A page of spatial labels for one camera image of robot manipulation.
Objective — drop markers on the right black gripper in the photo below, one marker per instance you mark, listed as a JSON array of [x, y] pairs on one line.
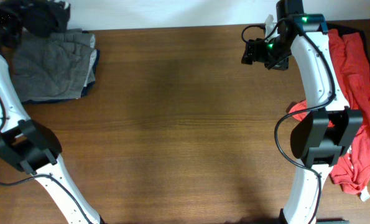
[[256, 53]]

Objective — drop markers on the dark green t-shirt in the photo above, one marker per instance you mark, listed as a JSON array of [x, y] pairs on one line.
[[39, 17]]

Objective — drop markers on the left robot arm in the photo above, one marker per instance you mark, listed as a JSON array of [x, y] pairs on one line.
[[34, 149]]

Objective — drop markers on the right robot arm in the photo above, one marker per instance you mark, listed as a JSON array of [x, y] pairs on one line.
[[305, 195]]

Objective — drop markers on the red t-shirt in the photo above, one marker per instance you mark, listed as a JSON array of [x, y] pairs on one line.
[[358, 109]]

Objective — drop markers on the folded grey-brown garment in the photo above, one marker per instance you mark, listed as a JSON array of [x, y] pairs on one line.
[[59, 68]]

